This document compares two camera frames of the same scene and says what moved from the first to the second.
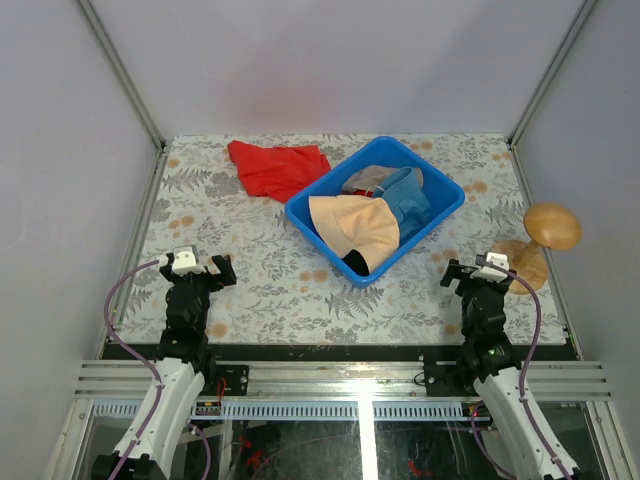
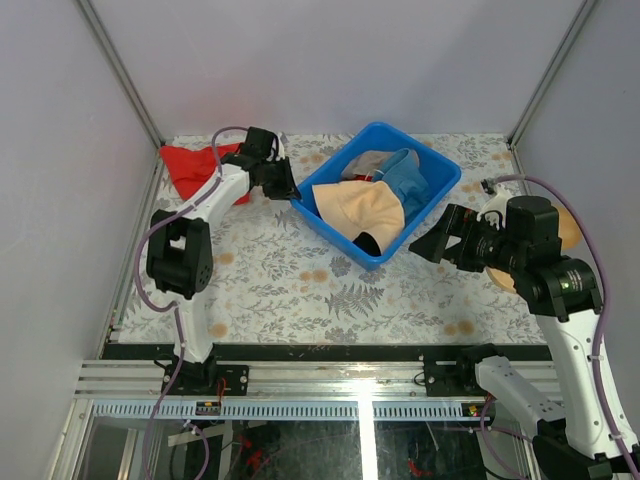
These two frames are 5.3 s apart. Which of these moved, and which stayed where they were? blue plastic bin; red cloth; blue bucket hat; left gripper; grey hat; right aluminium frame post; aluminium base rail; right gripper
Moved: grey hat; right gripper; left gripper; blue bucket hat; red cloth; blue plastic bin
Stayed: aluminium base rail; right aluminium frame post
